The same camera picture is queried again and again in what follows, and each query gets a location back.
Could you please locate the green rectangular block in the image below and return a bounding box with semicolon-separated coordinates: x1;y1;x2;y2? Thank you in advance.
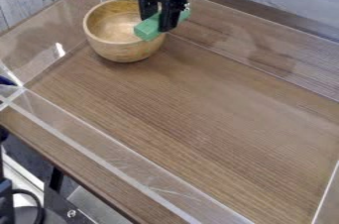
134;9;191;42

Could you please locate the brown wooden bowl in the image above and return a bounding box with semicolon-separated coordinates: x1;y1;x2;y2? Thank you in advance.
83;0;166;62

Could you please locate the black table leg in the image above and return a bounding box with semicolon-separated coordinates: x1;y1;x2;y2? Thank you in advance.
50;168;65;192

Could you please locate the clear acrylic tray wall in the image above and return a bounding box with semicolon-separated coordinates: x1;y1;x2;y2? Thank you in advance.
0;0;339;224

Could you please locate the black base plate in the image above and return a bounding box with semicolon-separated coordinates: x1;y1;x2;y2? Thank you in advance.
43;187;97;224

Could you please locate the black cable loop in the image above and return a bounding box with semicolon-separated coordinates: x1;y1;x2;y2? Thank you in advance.
9;188;47;224

